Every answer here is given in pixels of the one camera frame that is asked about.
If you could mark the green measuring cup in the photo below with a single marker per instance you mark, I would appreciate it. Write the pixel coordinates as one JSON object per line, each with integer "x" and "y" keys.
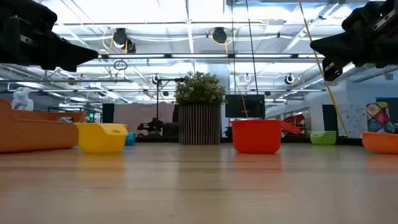
{"x": 323, "y": 138}

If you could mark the long black ceiling light bar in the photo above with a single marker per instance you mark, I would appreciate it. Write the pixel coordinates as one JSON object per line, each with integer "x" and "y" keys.
{"x": 231, "y": 56}

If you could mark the teal measuring cup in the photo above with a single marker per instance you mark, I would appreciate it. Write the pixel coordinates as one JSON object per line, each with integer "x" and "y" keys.
{"x": 130, "y": 139}

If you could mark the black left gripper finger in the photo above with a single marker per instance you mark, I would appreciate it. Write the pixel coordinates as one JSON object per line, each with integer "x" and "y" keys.
{"x": 66, "y": 68}
{"x": 68, "y": 54}

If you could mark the black monitor screen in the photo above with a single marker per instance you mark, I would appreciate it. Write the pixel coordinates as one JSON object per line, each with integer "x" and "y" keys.
{"x": 236, "y": 107}

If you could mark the tall black panel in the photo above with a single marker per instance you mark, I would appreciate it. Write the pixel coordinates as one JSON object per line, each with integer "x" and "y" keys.
{"x": 108, "y": 119}

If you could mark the small black background robot arm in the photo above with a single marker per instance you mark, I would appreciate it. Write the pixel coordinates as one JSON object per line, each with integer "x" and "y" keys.
{"x": 152, "y": 126}

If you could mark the orange plastic basket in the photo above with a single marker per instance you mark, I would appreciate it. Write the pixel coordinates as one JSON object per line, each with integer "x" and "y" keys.
{"x": 37, "y": 137}

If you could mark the white patterned board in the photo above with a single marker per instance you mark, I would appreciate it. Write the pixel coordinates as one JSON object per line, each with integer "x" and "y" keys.
{"x": 354, "y": 119}

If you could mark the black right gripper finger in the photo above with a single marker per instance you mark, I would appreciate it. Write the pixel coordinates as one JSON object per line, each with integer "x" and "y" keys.
{"x": 339, "y": 46}
{"x": 332, "y": 71}

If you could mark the white robot statue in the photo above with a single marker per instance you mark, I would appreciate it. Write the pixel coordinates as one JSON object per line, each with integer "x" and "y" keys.
{"x": 22, "y": 101}

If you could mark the colourful patchwork poster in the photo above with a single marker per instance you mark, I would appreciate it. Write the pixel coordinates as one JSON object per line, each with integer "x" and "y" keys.
{"x": 379, "y": 118}

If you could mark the yellow measuring cup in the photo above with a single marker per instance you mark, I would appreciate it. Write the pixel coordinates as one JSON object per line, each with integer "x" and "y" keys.
{"x": 99, "y": 140}

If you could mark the red measuring cup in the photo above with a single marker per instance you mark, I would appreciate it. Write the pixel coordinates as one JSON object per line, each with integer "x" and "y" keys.
{"x": 256, "y": 138}

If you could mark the green leafy artificial plant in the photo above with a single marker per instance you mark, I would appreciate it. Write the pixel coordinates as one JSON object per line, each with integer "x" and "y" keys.
{"x": 199, "y": 90}

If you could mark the black boom stand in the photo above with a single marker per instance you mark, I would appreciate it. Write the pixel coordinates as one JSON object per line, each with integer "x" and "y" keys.
{"x": 157, "y": 99}

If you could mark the black door panel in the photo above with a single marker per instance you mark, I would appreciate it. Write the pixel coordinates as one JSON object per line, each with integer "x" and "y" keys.
{"x": 329, "y": 121}

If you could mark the ribbed striped planter pot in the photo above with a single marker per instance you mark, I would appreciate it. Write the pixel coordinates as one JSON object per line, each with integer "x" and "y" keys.
{"x": 199, "y": 124}

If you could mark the black table edge rail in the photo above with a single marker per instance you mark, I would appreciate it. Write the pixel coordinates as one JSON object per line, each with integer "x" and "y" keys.
{"x": 298, "y": 140}

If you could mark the orange measuring cup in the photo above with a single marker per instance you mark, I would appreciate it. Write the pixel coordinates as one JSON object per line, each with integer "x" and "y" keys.
{"x": 382, "y": 143}

